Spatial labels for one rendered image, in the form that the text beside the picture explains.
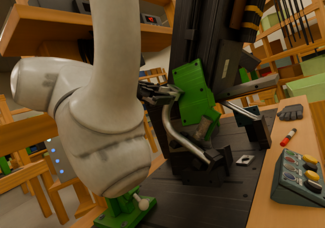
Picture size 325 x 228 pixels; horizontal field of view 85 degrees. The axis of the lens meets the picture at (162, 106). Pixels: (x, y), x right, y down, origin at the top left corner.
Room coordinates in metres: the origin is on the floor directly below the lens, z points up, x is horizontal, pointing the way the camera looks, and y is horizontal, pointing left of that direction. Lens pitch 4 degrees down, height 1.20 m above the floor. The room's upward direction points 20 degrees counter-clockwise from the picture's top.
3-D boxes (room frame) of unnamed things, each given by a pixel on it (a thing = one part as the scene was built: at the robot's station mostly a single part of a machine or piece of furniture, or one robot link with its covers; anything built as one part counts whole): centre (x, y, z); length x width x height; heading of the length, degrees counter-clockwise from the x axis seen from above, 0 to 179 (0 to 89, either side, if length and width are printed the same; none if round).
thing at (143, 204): (0.46, 0.14, 0.96); 0.06 x 0.03 x 0.06; 51
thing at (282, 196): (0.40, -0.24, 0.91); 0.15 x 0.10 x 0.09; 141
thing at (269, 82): (0.73, -0.25, 1.11); 0.39 x 0.16 x 0.03; 51
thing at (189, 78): (0.63, -0.13, 1.17); 0.13 x 0.12 x 0.20; 141
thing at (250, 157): (0.57, -0.20, 0.90); 0.06 x 0.04 x 0.01; 126
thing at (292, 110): (0.84, -0.57, 0.91); 0.20 x 0.11 x 0.03; 138
